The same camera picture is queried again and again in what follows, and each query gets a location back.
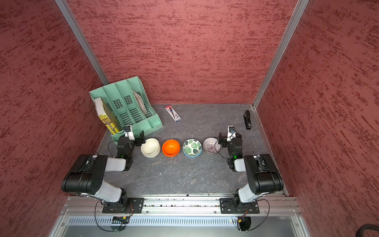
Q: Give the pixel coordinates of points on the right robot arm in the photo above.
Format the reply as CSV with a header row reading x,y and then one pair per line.
x,y
262,174

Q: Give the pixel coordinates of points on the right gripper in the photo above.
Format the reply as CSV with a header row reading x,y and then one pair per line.
x,y
224,140

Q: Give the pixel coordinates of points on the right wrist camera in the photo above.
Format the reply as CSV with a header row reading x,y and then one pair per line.
x,y
231,133

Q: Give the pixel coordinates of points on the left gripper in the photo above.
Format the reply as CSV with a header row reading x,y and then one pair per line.
x,y
137,139

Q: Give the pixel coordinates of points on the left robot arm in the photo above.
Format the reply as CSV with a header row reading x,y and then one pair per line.
x,y
86,176

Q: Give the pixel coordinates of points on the cream bowl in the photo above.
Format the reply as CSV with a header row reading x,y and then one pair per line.
x,y
151,148

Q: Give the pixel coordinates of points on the aluminium rail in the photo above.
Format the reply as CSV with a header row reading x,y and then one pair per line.
x,y
209,205

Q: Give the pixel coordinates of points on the yellow book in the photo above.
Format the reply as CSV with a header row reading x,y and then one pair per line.
x,y
106,116

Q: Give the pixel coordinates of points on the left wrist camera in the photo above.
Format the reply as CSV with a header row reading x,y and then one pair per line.
x,y
128,132

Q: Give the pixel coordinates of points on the striped bowl front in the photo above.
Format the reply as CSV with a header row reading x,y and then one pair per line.
x,y
211,146

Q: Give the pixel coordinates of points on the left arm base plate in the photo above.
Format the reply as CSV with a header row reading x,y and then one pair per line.
x,y
129,205

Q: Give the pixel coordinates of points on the green leaf bowl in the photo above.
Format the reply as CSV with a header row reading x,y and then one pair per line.
x,y
192,148

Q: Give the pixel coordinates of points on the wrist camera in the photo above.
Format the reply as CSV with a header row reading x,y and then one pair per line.
x,y
231,133
128,132

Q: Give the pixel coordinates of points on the mint green file organizer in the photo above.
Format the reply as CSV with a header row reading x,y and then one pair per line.
x,y
122,103

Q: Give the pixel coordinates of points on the black stapler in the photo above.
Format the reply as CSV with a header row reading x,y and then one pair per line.
x,y
247,120

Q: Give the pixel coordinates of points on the white papers in organizer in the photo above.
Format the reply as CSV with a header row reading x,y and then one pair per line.
x,y
140,102

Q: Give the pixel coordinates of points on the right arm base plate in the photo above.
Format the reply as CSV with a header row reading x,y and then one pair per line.
x,y
233,206

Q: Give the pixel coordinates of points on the orange bowl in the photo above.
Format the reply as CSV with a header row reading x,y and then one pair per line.
x,y
171,148

